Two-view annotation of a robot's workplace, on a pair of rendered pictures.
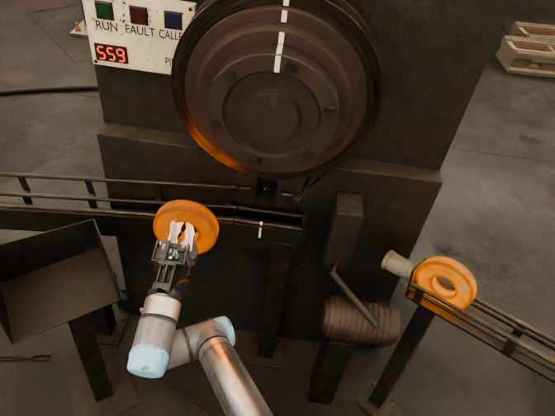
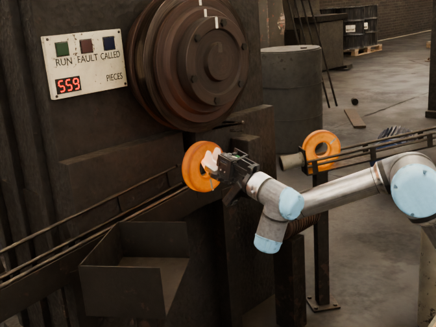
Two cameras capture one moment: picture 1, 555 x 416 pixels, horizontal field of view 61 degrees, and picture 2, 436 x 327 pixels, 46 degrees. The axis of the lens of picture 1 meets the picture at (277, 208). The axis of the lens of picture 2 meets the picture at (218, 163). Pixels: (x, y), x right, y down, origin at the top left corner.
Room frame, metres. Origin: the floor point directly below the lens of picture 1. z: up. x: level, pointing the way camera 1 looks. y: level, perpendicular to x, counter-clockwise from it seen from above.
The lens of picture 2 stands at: (-0.35, 1.21, 1.29)
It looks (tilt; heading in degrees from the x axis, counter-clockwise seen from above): 17 degrees down; 317
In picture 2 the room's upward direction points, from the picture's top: 4 degrees counter-clockwise
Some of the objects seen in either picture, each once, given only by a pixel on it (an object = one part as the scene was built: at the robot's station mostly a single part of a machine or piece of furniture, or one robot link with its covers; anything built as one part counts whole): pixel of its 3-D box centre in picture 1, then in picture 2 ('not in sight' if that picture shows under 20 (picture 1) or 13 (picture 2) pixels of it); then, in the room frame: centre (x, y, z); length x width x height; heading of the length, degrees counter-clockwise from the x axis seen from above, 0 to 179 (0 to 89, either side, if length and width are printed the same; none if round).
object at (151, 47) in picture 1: (141, 35); (87, 63); (1.07, 0.38, 1.15); 0.26 x 0.02 x 0.18; 90
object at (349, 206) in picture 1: (341, 232); (246, 166); (0.98, -0.20, 0.68); 0.11 x 0.08 x 0.24; 0
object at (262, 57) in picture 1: (272, 113); (215, 61); (0.87, 0.04, 1.11); 0.28 x 0.06 x 0.28; 90
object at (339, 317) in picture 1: (345, 354); (295, 263); (0.83, -0.29, 0.27); 0.22 x 0.13 x 0.53; 90
